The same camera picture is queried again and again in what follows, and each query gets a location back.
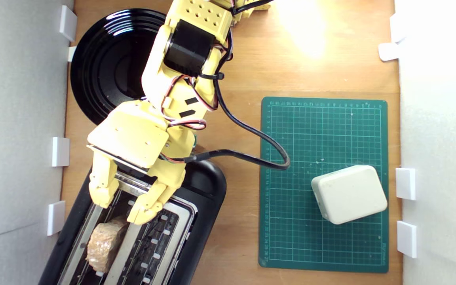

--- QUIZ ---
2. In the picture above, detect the black two-slot toaster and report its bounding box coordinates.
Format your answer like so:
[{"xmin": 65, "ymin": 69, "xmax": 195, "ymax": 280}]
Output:
[{"xmin": 38, "ymin": 148, "xmax": 227, "ymax": 285}]

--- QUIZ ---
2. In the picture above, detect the white block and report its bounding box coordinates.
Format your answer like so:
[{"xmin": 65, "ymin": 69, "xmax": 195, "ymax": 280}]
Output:
[{"xmin": 311, "ymin": 165, "xmax": 388, "ymax": 225}]

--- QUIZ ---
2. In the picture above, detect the green cutting mat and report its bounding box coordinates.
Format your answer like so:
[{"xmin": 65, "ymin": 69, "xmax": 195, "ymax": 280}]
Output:
[{"xmin": 258, "ymin": 97, "xmax": 390, "ymax": 274}]

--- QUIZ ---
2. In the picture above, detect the black plate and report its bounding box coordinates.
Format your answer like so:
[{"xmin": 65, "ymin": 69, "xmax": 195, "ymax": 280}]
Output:
[{"xmin": 70, "ymin": 8, "xmax": 173, "ymax": 126}]

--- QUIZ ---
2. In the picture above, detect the yellow gripper camera mount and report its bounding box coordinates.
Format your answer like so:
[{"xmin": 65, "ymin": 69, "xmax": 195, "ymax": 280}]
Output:
[{"xmin": 87, "ymin": 100, "xmax": 170, "ymax": 171}]

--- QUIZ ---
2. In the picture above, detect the brown bread slice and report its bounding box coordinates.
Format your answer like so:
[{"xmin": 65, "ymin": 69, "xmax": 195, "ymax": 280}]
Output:
[{"xmin": 85, "ymin": 216, "xmax": 130, "ymax": 273}]

